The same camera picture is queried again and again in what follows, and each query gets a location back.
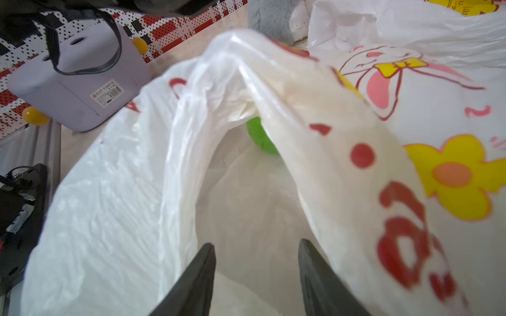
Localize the plain white plastic bag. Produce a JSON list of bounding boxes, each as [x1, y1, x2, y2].
[[21, 30, 505, 315]]

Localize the grey plush dog toy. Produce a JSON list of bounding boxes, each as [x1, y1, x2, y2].
[[247, 0, 315, 46]]

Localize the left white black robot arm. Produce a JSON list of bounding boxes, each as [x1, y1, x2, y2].
[[1, 0, 216, 76]]

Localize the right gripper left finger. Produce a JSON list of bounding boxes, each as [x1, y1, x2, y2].
[[150, 243, 216, 316]]

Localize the lavender plastic container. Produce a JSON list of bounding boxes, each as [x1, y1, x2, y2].
[[8, 22, 152, 132]]

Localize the printed white plastic bag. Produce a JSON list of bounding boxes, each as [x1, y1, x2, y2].
[[308, 1, 505, 69]]

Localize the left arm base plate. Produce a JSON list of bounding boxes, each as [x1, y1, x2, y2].
[[1, 164, 47, 295]]

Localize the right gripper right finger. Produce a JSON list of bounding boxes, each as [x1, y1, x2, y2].
[[298, 239, 370, 316]]

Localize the small yellow ball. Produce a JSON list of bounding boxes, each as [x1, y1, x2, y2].
[[22, 106, 51, 126]]

